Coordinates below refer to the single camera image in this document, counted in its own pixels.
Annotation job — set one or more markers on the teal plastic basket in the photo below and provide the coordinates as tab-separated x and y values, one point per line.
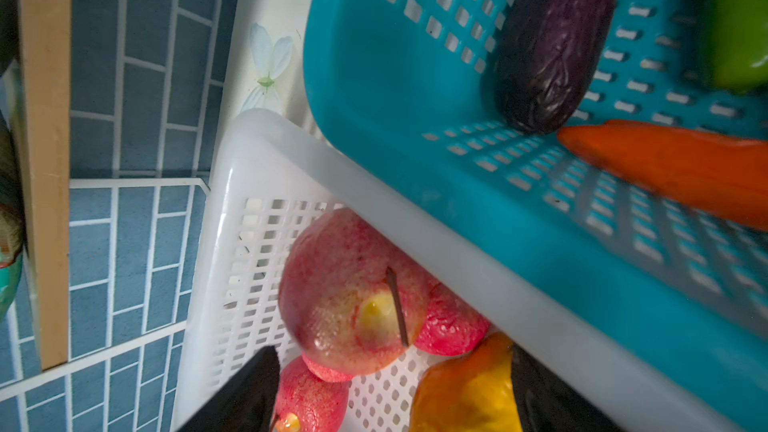
654	310

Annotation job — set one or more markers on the green pepper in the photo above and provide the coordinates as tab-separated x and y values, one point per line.
733	44

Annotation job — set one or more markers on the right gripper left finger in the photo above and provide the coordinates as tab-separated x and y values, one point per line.
246	402

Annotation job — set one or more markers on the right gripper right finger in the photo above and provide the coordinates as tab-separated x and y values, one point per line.
546	403

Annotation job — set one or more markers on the teal red snack bag lower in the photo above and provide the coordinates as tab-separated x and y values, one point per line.
12	221

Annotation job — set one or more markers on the orange carrot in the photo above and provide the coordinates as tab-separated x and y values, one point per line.
721	175

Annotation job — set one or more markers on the purple eggplant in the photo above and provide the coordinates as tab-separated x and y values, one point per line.
547	56

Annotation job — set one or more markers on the red apple with yellow spot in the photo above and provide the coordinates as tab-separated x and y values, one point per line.
351	299

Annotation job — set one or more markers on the wooden two-tier shelf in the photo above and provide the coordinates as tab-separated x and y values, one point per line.
36	54

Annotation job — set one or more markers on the red apple small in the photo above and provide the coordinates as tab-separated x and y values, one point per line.
451	327
305	402

